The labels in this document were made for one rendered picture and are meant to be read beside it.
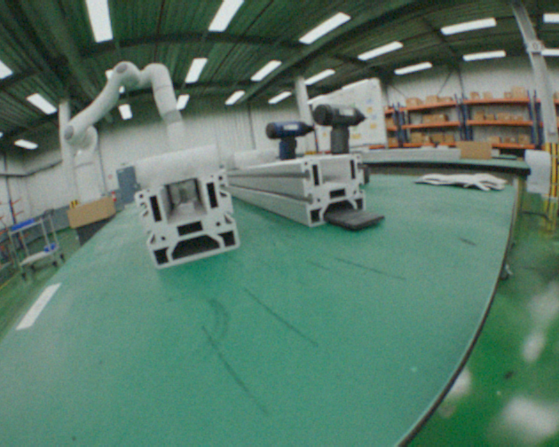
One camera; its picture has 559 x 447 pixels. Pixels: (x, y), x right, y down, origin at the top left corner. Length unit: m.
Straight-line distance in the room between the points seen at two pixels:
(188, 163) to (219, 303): 0.20
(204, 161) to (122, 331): 0.23
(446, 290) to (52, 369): 0.26
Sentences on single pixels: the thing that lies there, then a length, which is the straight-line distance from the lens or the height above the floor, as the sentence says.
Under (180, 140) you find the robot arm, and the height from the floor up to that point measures 1.04.
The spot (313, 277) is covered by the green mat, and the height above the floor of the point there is 0.78.
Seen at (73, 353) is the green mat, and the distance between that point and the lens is 0.19.
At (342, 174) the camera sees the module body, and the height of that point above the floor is 0.84.
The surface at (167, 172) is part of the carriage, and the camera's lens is 0.31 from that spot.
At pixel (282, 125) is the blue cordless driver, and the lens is 0.75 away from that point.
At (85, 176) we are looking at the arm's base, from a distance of 1.25.
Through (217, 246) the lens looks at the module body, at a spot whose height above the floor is 0.78.
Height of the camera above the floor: 0.87
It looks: 16 degrees down
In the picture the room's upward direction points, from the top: 9 degrees counter-clockwise
